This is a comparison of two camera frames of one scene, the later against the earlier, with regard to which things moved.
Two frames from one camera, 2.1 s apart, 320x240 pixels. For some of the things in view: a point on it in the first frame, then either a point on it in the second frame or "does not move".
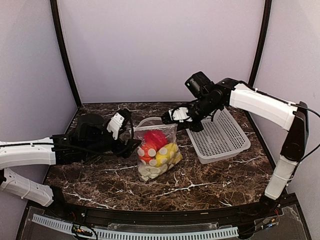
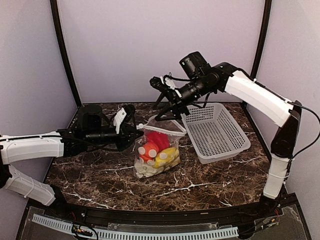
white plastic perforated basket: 219,140 does not move
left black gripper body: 94,148 -> 95,137
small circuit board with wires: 81,230 does not move
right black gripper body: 205,105 -> 179,104
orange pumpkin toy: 147,154 does not move
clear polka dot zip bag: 157,151 does not move
